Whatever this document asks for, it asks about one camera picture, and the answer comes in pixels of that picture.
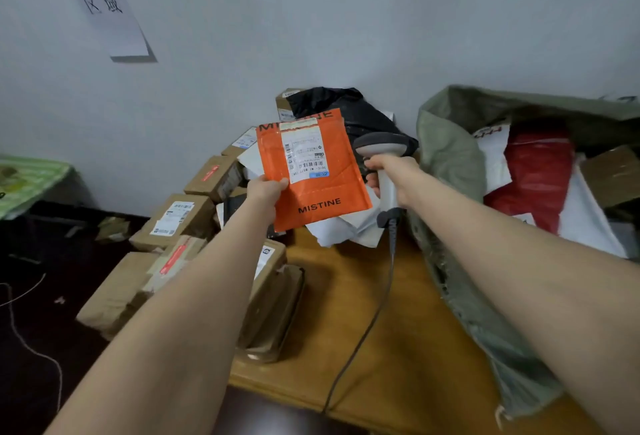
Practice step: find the person's left hand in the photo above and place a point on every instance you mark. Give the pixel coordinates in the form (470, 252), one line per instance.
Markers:
(261, 195)

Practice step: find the person's right hand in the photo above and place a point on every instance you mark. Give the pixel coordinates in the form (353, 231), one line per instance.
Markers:
(404, 177)

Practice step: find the white parcel bag red print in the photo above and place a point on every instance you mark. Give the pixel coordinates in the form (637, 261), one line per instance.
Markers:
(492, 160)

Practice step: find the pile of brown cardboard boxes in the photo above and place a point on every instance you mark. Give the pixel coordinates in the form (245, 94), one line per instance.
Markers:
(172, 220)

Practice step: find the brown cardboard box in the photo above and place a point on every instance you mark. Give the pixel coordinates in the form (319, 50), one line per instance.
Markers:
(612, 175)

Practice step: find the green striped cloth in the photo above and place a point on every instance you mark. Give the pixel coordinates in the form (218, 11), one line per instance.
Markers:
(27, 182)

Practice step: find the white paper wall sign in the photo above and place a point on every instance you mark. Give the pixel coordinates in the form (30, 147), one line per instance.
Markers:
(102, 0)

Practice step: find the person's right forearm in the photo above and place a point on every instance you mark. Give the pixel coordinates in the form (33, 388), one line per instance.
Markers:
(525, 275)

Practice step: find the grey barcode scanner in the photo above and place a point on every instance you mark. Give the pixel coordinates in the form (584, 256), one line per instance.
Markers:
(387, 195)

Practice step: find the person's left forearm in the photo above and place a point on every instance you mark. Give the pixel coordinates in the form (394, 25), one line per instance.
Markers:
(190, 309)

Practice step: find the large white parcel bag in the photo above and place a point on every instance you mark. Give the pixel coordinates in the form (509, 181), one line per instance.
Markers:
(585, 220)

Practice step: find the large green woven sack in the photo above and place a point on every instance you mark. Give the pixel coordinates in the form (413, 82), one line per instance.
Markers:
(450, 250)

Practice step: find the red plastic parcel bag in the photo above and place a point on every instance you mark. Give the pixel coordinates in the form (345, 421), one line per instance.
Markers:
(537, 175)

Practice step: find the person's left thumb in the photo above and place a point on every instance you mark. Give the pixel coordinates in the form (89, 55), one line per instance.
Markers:
(280, 185)

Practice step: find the black plastic parcel bag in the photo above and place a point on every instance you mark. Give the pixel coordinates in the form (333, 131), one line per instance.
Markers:
(360, 112)

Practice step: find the person's right thumb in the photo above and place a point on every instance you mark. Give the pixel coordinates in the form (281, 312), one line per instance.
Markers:
(376, 162)

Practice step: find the white plastic parcel bag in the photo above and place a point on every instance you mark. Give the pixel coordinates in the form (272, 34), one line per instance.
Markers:
(250, 160)
(350, 230)

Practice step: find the orange parcel envelope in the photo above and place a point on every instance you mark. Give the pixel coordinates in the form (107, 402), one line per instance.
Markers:
(325, 180)

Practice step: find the crumpled brown paper scrap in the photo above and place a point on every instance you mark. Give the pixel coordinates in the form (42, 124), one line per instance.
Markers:
(112, 229)

